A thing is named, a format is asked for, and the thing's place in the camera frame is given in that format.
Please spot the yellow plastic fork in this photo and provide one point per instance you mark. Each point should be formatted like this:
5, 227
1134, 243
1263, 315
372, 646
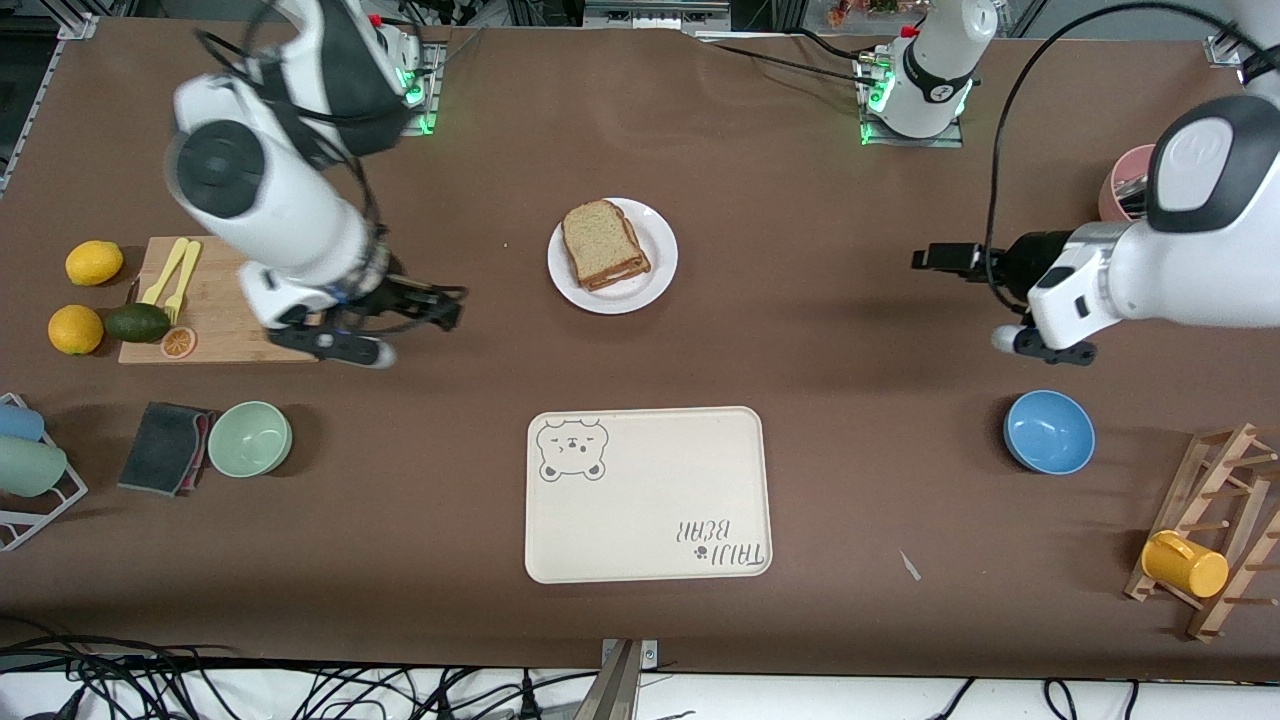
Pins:
185, 280

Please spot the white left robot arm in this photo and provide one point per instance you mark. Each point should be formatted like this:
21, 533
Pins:
1180, 270

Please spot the bread slice under egg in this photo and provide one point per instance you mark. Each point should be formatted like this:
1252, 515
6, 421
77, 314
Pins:
632, 274

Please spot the plain brown bread slice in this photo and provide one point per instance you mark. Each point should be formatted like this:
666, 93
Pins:
600, 240

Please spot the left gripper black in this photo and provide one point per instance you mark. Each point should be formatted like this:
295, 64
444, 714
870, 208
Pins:
1022, 261

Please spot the metal ladle spoon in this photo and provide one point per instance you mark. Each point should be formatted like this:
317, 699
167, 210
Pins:
1132, 198

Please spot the blue bowl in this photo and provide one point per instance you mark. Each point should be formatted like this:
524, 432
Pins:
1048, 432

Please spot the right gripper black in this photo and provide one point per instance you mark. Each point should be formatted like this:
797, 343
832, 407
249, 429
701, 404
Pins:
398, 299

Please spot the pale green bowl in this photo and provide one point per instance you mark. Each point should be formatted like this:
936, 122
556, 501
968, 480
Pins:
250, 440

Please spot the pale green cup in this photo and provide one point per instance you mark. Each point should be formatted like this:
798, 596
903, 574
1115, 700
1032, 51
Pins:
28, 467

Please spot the orange slice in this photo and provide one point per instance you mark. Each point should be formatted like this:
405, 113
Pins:
178, 342

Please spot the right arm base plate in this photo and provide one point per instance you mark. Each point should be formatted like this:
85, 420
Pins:
432, 100

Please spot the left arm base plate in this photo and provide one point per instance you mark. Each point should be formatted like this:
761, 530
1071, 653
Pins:
950, 143

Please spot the white round plate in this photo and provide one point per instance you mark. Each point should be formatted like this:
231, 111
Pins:
660, 240

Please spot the yellow mug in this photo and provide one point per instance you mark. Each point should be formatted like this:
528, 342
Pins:
1185, 565

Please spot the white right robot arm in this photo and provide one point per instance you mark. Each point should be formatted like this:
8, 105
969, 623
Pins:
270, 200

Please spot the bamboo cutting board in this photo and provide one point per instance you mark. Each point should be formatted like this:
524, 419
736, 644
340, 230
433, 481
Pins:
215, 300

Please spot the grey folded cloth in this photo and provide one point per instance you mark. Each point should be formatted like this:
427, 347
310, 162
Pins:
160, 450

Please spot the aluminium corner profile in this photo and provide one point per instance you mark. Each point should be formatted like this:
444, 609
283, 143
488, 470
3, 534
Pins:
1225, 50

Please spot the cream bear print tray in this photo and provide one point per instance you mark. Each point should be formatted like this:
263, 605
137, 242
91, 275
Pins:
650, 500

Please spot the pink bowl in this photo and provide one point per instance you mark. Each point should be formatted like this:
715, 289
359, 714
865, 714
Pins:
1125, 165

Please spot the yellow lemon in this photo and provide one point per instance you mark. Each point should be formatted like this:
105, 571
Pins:
94, 263
75, 330

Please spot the dark green avocado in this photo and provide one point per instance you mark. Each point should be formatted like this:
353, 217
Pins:
138, 322

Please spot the aluminium frame structure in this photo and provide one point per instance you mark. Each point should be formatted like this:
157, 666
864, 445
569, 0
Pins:
655, 12

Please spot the light blue cup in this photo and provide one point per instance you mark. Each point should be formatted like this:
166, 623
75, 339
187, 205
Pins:
18, 422

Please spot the small white paper scrap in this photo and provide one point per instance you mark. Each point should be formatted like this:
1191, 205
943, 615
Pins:
910, 566

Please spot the metal table edge bracket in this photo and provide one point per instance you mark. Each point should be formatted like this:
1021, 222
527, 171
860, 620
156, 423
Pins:
620, 685

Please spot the wooden peg rack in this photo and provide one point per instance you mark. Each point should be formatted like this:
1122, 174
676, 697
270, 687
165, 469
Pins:
1210, 470

